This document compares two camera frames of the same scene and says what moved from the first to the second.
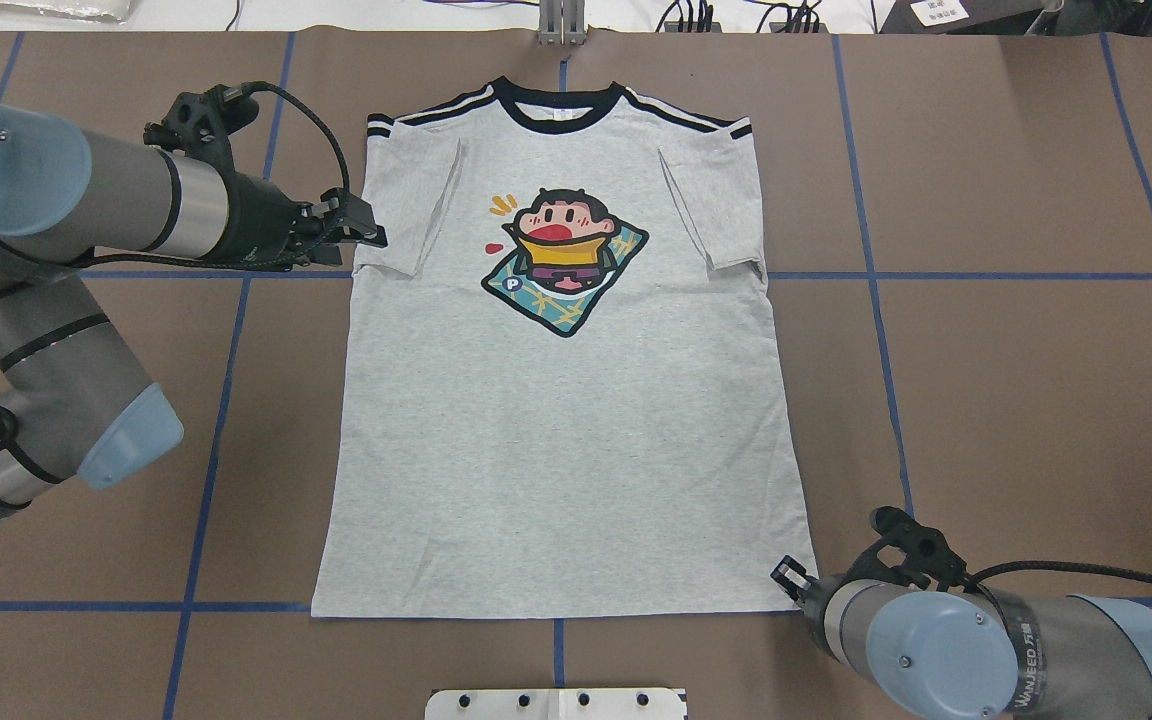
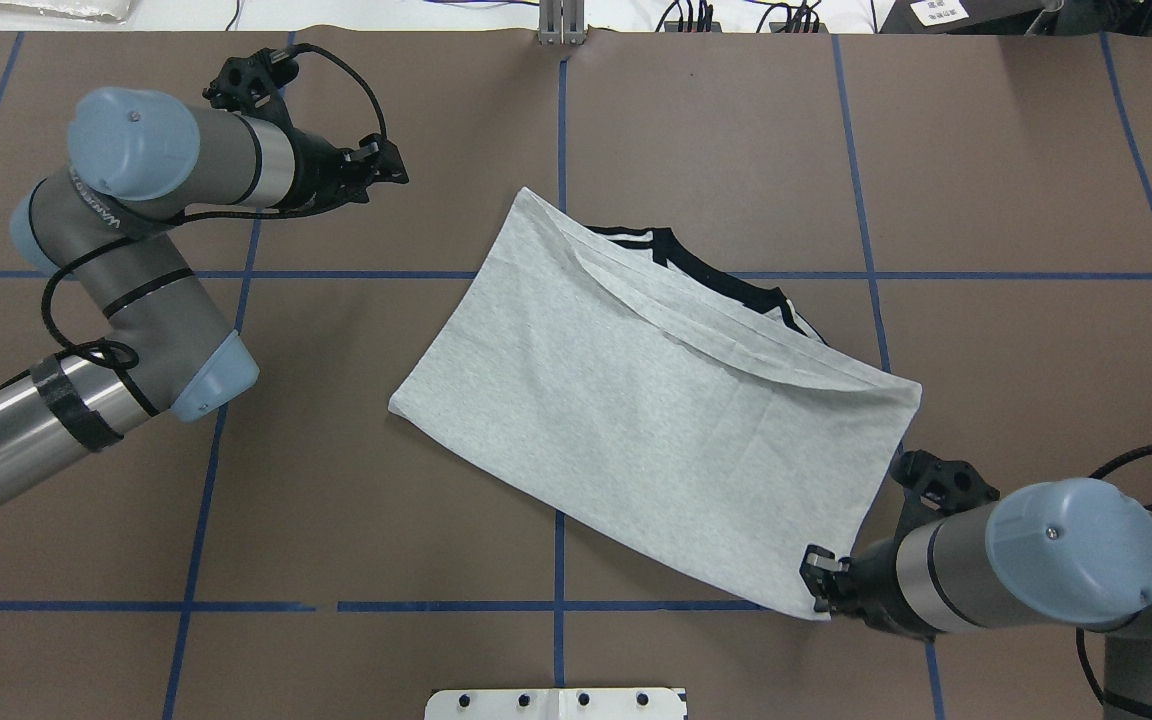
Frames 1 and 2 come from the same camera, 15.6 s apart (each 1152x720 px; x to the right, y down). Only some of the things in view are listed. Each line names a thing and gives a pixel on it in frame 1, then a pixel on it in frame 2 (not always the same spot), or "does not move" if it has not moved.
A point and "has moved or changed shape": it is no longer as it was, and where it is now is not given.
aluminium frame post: [561, 23] does not move
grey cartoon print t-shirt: [558, 388] has moved or changed shape
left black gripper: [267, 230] → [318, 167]
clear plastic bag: [115, 12] does not move
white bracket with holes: [556, 704] does not move
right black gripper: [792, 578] → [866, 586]
